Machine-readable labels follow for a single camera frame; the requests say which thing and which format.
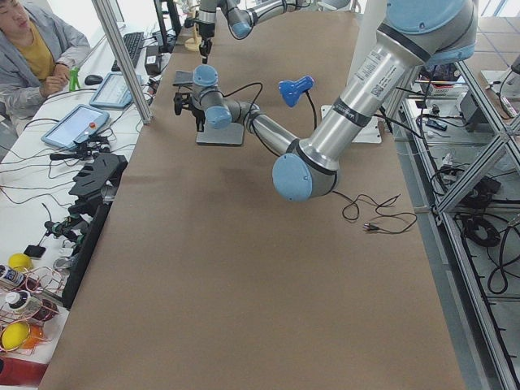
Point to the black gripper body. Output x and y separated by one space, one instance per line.
198 114
205 34

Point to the grey laptop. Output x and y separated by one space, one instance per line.
232 135

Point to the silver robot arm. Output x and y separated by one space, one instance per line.
240 22
412 33

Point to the wooden mug tree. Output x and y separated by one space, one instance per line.
193 43

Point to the small black box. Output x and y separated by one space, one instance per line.
153 60

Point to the black keyboard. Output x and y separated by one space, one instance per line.
133 43

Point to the blue desk lamp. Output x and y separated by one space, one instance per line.
292 90

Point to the black computer mouse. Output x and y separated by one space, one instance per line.
91 80

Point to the upper teach pendant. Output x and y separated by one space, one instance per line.
77 126

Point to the seated person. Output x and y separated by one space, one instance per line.
38 50

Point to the bottle rack with bottles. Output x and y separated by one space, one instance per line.
32 312

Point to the aluminium frame post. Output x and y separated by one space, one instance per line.
106 16

